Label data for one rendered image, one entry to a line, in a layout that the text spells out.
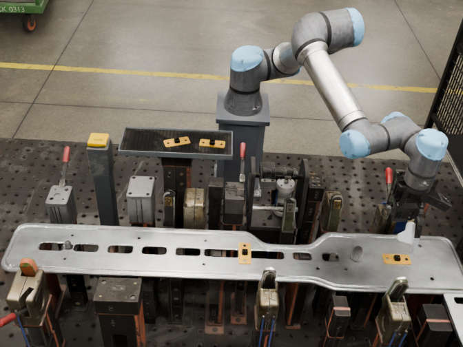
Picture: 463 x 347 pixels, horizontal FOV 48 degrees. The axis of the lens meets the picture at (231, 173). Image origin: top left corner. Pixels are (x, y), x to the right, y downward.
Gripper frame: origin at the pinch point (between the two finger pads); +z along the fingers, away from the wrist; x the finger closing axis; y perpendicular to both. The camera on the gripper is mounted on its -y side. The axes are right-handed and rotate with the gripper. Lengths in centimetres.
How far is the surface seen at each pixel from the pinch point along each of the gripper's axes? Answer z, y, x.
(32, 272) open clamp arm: 4, 105, 15
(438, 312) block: 13.2, -8.2, 17.3
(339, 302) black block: 11.8, 20.1, 16.0
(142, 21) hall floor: 110, 136, -386
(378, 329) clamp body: 18.0, 8.5, 20.3
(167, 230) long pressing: 10, 71, -8
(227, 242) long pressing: 10, 52, -4
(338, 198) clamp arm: 0.8, 17.3, -15.4
